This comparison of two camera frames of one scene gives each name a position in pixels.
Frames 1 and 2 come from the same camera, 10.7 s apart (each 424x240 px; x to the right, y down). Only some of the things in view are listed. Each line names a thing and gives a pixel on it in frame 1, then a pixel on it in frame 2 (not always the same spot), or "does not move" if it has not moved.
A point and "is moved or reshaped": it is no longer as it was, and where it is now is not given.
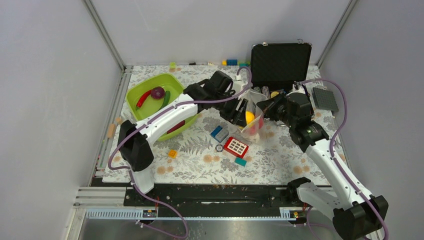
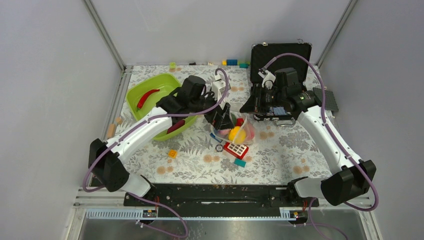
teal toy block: x=240 y=161 does not move
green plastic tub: x=170 y=82 does not move
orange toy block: x=172 y=153 does not move
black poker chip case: x=279 y=66 does not move
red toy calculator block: x=236 y=147 does not move
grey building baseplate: x=325 y=99 does not move
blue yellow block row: x=235 y=62 does not move
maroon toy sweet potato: x=178 y=125 does not move
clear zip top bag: x=254 y=123 is moved or reshaped
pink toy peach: x=253 y=130 -> x=224 y=131
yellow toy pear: x=249 y=116 -> x=237 y=134
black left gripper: x=236 y=116 -> x=221 y=119
